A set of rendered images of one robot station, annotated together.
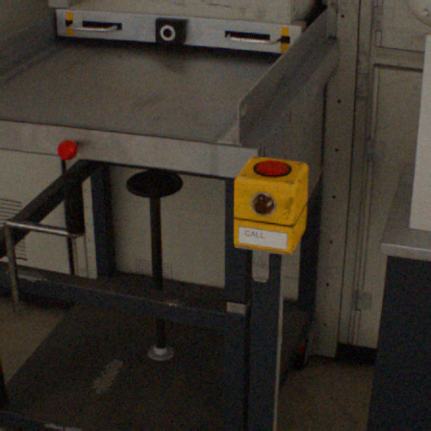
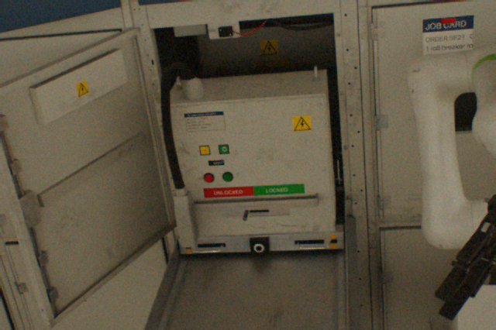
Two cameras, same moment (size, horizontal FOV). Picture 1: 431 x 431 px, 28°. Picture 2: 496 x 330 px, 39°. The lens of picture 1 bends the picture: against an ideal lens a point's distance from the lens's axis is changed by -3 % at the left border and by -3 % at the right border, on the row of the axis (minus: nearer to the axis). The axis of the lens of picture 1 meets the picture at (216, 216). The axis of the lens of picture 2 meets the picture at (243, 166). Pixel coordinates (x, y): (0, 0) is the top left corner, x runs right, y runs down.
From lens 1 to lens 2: 0.86 m
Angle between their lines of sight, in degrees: 7
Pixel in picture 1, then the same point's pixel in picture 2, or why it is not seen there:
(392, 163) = (398, 282)
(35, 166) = not seen: hidden behind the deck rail
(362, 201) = (380, 305)
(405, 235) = not seen: outside the picture
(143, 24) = (240, 242)
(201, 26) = (278, 239)
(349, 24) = (360, 207)
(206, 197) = not seen: hidden behind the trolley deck
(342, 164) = (364, 286)
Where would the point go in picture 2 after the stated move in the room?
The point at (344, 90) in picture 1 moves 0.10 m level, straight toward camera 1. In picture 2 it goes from (361, 245) to (367, 261)
